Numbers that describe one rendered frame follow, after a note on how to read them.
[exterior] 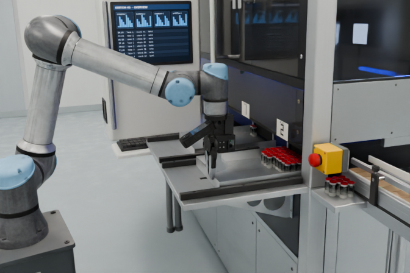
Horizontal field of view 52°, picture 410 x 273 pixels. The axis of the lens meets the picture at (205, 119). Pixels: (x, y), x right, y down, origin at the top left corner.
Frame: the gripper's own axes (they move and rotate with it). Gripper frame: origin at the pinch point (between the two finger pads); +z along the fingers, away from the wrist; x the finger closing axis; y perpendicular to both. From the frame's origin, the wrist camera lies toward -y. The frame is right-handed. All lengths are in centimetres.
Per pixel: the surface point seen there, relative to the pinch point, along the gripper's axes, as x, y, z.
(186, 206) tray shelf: -10.9, -10.5, 4.2
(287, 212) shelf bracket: -1.1, 27.2, 16.1
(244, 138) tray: 45, 29, 3
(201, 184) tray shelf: 1.7, -2.3, 3.4
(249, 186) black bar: -8.1, 10.1, 1.8
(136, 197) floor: 197, -2, 91
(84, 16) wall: 544, -27, -51
